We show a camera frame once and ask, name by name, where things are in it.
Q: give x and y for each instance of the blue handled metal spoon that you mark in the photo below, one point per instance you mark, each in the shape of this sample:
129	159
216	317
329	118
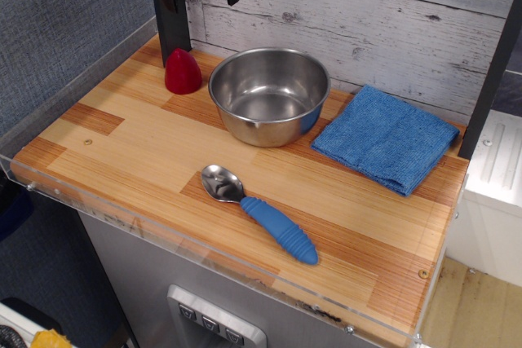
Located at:
224	186

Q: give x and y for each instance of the red toy vegetable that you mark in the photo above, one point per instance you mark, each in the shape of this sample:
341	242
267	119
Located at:
182	73

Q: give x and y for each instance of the stainless steel bowl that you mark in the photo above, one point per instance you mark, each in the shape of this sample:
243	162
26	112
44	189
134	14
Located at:
269	97

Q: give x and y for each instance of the folded blue cloth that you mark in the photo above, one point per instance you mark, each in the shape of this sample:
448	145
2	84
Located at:
387	140

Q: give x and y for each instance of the dark blue object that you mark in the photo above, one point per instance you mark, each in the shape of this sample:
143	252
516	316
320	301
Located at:
16	206

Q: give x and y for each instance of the silver toy dispenser panel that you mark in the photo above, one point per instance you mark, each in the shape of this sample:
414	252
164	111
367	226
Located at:
201	323

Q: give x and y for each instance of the white aluminium block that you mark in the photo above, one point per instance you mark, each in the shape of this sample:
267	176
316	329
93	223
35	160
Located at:
486	233

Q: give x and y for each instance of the yellow object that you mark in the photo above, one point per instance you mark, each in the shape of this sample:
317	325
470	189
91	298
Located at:
50	339

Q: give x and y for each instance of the dark vertical post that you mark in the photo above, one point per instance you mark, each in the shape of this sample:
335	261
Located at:
173	30

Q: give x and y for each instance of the clear acrylic guard rail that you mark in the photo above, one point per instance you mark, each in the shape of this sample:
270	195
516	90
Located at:
128	154

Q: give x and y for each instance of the dark right frame post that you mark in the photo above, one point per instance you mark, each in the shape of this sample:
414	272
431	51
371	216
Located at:
498	66

